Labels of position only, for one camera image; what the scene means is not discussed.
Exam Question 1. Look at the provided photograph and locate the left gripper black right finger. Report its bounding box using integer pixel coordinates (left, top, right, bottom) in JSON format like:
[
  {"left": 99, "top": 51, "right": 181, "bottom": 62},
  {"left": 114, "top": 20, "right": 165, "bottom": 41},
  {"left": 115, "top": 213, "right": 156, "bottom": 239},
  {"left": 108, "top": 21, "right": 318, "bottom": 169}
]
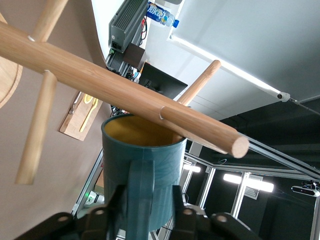
[{"left": 171, "top": 184, "right": 262, "bottom": 240}]

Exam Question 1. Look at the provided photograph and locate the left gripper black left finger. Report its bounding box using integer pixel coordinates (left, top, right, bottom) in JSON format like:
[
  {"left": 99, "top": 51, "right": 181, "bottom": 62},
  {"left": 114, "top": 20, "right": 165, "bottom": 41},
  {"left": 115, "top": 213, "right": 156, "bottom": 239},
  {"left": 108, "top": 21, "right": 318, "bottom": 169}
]
[{"left": 13, "top": 184, "right": 129, "bottom": 240}]

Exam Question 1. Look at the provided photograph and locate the teal mug with yellow inside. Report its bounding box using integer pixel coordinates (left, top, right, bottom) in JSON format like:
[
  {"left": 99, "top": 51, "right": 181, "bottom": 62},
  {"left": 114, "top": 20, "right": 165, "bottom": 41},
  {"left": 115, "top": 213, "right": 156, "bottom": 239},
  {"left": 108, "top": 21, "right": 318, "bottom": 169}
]
[{"left": 100, "top": 113, "right": 188, "bottom": 240}]

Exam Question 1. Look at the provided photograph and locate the wooden cup rack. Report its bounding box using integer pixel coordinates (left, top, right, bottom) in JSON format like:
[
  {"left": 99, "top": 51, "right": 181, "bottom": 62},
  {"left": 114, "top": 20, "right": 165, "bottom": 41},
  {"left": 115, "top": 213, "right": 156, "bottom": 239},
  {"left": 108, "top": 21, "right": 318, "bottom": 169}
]
[{"left": 0, "top": 0, "right": 251, "bottom": 186}]

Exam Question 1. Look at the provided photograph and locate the rectangular ceiling light panel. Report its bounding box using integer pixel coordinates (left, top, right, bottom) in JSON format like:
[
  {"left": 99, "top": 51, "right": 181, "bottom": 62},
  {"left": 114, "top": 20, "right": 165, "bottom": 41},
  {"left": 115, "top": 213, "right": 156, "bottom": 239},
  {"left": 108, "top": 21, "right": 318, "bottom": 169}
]
[
  {"left": 223, "top": 173, "right": 275, "bottom": 193},
  {"left": 183, "top": 163, "right": 202, "bottom": 174}
]

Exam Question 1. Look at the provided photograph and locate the brown table cover sheet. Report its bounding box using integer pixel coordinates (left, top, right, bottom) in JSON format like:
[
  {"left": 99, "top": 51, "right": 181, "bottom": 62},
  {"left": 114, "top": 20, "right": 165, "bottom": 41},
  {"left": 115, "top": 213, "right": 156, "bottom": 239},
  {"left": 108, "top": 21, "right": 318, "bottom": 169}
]
[{"left": 0, "top": 0, "right": 111, "bottom": 240}]

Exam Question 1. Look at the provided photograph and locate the yellow plastic fork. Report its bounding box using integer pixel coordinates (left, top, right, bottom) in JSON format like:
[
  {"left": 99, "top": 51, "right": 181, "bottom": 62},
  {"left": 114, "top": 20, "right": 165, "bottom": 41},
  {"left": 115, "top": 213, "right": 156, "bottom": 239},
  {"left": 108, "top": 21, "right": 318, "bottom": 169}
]
[{"left": 79, "top": 98, "right": 99, "bottom": 133}]

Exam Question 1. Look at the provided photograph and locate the black monitor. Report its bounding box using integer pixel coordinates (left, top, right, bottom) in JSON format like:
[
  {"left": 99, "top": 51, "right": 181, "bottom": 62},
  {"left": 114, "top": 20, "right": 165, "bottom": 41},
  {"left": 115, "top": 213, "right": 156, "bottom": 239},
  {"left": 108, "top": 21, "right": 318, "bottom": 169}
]
[{"left": 138, "top": 62, "right": 189, "bottom": 101}]

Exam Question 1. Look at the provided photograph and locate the white linear ceiling light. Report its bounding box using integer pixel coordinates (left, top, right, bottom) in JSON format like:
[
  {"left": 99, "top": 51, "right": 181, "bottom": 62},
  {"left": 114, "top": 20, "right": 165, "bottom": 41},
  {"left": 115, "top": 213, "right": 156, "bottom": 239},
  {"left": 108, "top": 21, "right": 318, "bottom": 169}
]
[{"left": 169, "top": 34, "right": 281, "bottom": 97}]

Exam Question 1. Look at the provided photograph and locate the dark brown box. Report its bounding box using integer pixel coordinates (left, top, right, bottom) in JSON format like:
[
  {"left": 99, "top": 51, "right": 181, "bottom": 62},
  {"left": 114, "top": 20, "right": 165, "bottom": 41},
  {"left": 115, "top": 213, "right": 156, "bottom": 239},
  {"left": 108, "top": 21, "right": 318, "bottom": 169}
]
[{"left": 122, "top": 42, "right": 148, "bottom": 71}]

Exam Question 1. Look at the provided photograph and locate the grey power supply unit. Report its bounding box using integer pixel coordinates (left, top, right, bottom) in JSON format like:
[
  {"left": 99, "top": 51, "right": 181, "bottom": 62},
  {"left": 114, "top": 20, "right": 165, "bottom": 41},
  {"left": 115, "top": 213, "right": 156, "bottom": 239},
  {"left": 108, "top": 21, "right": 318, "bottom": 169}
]
[{"left": 108, "top": 0, "right": 149, "bottom": 54}]

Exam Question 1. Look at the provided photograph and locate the clear water bottle, blue label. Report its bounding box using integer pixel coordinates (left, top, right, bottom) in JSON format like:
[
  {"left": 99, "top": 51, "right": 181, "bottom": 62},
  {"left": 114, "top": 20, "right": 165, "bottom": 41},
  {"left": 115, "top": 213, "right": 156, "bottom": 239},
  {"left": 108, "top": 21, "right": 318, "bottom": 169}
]
[{"left": 146, "top": 1, "right": 180, "bottom": 28}]

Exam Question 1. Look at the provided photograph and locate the wooden cutting board, metal handle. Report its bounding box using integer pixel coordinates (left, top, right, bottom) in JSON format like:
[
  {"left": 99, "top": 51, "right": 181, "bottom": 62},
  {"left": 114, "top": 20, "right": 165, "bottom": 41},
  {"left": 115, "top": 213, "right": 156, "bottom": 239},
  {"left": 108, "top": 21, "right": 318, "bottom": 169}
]
[{"left": 58, "top": 91, "right": 105, "bottom": 142}]

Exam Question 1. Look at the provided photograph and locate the grey camera on frame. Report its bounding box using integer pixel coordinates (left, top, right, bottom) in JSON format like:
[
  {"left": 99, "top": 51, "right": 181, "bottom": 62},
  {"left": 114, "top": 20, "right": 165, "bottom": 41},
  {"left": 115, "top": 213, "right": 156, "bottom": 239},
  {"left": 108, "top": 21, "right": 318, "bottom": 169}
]
[{"left": 291, "top": 183, "right": 320, "bottom": 198}]

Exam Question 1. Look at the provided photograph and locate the white security camera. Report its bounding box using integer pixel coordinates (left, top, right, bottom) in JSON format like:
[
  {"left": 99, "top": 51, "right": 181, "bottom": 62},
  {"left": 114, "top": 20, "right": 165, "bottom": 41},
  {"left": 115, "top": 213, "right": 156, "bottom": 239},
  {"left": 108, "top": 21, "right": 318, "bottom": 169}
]
[{"left": 276, "top": 91, "right": 291, "bottom": 103}]

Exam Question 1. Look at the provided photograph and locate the red cable bundle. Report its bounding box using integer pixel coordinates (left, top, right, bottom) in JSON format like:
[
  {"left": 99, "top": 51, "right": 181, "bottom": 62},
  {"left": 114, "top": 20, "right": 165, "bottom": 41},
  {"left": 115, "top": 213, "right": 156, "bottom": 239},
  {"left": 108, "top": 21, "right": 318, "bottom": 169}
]
[{"left": 140, "top": 16, "right": 149, "bottom": 41}]

